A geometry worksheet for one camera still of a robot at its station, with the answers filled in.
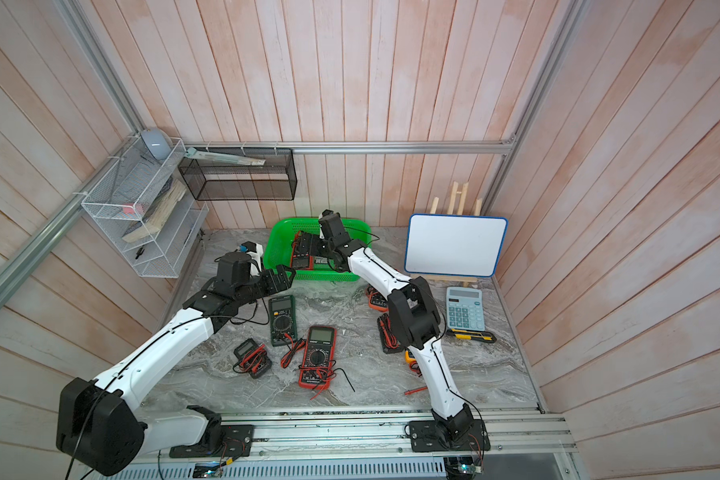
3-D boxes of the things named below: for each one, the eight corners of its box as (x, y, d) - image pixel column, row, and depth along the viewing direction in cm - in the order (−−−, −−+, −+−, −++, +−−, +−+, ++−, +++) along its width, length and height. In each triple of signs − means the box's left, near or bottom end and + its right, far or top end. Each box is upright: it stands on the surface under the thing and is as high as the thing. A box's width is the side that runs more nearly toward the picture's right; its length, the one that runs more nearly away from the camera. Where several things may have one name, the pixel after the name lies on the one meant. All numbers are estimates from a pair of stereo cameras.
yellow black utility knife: (448, 338, 93) (449, 335, 92) (447, 330, 95) (449, 327, 93) (494, 343, 92) (496, 340, 91) (492, 336, 94) (495, 332, 92)
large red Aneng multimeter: (297, 387, 83) (296, 384, 81) (309, 329, 94) (308, 325, 92) (330, 390, 83) (329, 387, 80) (337, 332, 94) (337, 327, 91)
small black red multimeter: (231, 378, 85) (226, 373, 82) (240, 344, 92) (235, 338, 88) (268, 378, 85) (265, 373, 82) (274, 344, 92) (271, 338, 88)
